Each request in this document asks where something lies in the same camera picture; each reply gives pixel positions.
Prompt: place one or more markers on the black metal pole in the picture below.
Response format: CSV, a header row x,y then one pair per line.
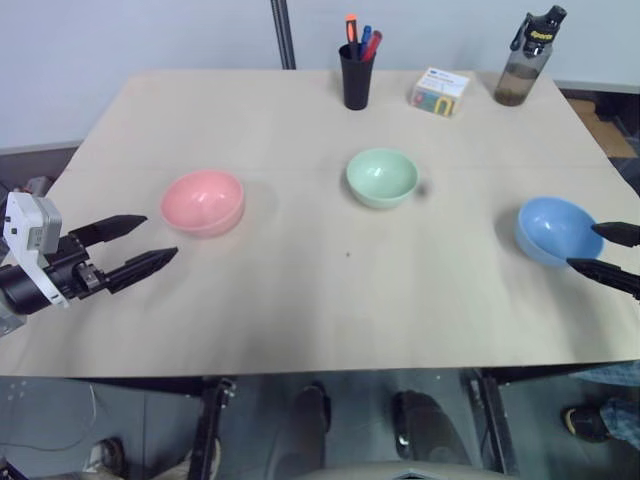
x,y
283,35

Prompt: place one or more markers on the blue jeans leg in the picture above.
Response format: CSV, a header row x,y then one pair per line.
x,y
622,415

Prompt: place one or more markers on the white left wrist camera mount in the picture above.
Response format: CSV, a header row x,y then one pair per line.
x,y
16,215

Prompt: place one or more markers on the black table leg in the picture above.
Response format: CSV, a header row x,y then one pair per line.
x,y
495,425
207,425

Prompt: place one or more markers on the red marker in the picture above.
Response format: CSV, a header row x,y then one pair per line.
x,y
374,44

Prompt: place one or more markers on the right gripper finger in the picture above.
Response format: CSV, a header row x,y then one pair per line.
x,y
622,233
610,276

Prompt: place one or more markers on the orange marker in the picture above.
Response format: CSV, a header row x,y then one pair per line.
x,y
351,31

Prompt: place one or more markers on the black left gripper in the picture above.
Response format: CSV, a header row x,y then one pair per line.
x,y
70,265

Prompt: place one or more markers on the green bowl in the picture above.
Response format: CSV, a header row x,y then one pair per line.
x,y
382,175

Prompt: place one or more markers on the black pen cup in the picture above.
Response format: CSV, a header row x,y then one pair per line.
x,y
357,85

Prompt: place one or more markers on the dark rounded shape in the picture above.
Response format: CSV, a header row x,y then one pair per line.
x,y
312,415
425,425

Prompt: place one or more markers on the blue marker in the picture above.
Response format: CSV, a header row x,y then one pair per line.
x,y
366,36

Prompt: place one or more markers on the clear bottle with black lid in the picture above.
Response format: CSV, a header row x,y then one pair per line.
x,y
520,75

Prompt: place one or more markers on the dark shoe with yellow trim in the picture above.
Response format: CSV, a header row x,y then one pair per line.
x,y
587,425

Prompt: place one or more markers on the pink bowl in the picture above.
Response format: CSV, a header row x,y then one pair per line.
x,y
200,202

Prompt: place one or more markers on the blue bowl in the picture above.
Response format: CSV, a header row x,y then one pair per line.
x,y
555,230

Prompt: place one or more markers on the small white printed box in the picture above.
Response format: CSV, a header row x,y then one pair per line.
x,y
440,92

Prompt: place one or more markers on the dark shoe with white sole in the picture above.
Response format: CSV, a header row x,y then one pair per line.
x,y
107,455

